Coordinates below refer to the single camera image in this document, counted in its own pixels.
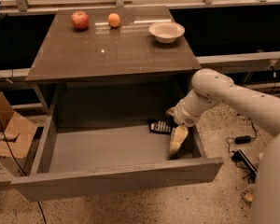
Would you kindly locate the black power strip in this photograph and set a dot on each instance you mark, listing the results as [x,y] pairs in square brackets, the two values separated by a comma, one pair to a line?
[241,161]

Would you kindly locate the black power adapter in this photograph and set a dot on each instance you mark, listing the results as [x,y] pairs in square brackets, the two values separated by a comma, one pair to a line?
[242,140]

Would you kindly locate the white ceramic bowl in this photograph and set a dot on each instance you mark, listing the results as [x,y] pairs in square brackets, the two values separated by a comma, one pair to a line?
[166,32]

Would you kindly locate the clear plastic bottle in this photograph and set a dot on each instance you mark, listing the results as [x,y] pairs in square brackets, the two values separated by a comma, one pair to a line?
[247,193]

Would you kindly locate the red apple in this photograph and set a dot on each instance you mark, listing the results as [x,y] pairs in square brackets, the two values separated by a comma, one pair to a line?
[80,20]

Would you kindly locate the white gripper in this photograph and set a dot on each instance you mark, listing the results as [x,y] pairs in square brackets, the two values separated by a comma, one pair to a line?
[184,117]

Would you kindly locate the grey open top drawer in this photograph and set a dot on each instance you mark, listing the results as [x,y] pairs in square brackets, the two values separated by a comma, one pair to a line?
[96,141]

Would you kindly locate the black rxbar chocolate wrapper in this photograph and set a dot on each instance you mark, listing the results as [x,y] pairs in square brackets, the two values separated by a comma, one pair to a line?
[160,126]

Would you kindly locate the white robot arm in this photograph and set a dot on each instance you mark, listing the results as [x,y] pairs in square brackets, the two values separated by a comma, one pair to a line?
[209,87]

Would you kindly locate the orange fruit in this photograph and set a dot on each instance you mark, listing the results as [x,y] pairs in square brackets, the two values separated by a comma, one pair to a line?
[113,20]

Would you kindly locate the brown cardboard box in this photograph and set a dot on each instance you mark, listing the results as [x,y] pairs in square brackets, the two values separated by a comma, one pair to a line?
[16,137]

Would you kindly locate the grey cabinet counter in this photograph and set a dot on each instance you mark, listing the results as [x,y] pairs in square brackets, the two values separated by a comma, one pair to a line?
[101,53]

